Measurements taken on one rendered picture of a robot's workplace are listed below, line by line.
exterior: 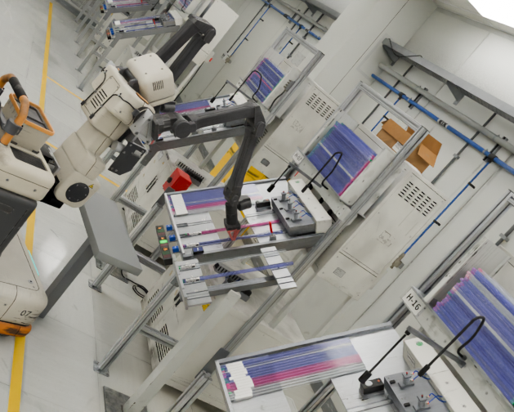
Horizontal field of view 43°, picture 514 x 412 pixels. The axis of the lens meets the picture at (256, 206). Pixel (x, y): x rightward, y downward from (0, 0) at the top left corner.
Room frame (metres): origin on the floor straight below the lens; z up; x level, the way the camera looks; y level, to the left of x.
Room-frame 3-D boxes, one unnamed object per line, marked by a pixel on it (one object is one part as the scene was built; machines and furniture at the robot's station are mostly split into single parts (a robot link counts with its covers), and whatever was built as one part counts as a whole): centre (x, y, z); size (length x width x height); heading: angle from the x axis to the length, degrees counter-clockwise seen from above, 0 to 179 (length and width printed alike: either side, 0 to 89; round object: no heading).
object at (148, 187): (4.74, 0.56, 0.66); 1.01 x 0.73 x 1.31; 119
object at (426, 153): (3.69, -0.42, 1.82); 0.68 x 0.30 x 0.20; 29
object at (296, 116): (4.85, 0.39, 0.95); 1.35 x 0.82 x 1.90; 119
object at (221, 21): (7.68, 1.99, 0.95); 1.36 x 0.82 x 1.90; 119
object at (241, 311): (3.57, -0.29, 0.31); 0.70 x 0.65 x 0.62; 29
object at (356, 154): (3.45, -0.21, 1.52); 0.51 x 0.13 x 0.27; 29
